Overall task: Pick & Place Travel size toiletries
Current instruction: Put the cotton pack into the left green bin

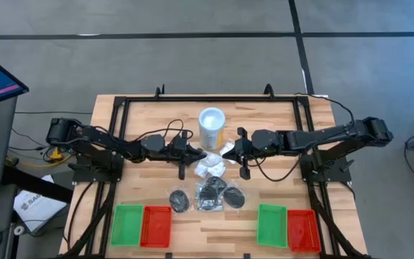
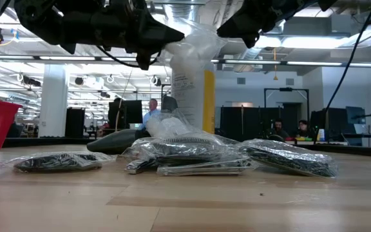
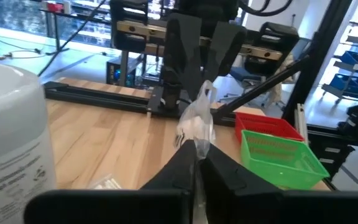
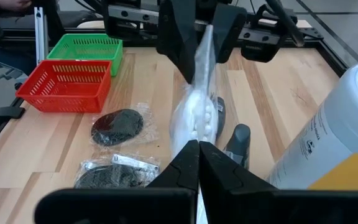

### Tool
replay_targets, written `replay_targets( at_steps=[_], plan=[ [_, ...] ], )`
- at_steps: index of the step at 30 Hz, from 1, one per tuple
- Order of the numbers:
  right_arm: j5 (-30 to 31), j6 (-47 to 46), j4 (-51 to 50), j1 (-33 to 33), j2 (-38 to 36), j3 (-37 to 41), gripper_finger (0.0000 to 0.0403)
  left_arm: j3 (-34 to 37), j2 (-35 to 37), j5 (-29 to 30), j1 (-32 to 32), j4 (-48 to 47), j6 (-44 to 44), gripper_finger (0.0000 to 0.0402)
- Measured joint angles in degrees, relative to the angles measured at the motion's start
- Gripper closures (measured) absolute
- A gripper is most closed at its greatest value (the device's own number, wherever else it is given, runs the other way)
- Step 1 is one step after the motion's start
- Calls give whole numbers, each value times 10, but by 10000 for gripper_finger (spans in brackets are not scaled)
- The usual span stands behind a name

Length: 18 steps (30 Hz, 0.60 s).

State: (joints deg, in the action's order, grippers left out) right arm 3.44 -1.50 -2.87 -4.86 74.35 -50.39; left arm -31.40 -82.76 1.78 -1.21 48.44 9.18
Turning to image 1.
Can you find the black aluminium table frame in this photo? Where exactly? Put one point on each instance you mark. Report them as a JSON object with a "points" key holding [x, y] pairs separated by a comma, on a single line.
{"points": [[210, 98]]}

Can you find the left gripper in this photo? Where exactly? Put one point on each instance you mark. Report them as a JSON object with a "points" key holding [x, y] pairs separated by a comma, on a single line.
{"points": [[182, 160]]}

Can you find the black desk leg beam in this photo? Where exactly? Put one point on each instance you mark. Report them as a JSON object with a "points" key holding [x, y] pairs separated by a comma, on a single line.
{"points": [[34, 183]]}

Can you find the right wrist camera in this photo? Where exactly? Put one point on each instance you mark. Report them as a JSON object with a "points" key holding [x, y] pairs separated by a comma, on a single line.
{"points": [[244, 147]]}

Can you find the bagged black oval item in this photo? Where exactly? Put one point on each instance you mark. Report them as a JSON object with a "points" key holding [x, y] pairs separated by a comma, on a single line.
{"points": [[207, 197], [217, 182], [179, 200], [234, 197]]}

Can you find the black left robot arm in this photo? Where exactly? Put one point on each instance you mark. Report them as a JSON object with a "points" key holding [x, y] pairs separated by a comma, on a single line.
{"points": [[99, 140]]}

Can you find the red plastic basket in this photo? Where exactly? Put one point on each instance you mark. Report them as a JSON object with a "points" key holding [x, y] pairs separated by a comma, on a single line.
{"points": [[303, 231], [155, 226]]}

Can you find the green plastic basket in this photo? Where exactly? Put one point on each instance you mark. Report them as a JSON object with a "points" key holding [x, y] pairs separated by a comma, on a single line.
{"points": [[126, 224], [271, 226]]}

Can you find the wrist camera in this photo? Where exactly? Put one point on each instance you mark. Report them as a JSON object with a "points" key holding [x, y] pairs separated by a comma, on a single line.
{"points": [[178, 145], [244, 147]]}

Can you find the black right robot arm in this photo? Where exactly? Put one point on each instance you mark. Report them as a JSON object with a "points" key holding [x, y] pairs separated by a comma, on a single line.
{"points": [[318, 136]]}

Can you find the white tape roll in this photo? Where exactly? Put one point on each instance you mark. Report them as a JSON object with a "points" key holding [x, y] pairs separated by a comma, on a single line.
{"points": [[19, 230]]}

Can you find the white wipes canister yellow label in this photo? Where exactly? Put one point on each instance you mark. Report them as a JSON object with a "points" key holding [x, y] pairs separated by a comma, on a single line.
{"points": [[211, 133]]}

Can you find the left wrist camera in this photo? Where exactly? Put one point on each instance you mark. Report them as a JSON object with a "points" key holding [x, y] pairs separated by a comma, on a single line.
{"points": [[178, 145]]}

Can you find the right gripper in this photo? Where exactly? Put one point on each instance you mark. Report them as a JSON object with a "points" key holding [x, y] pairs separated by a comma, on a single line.
{"points": [[244, 169]]}

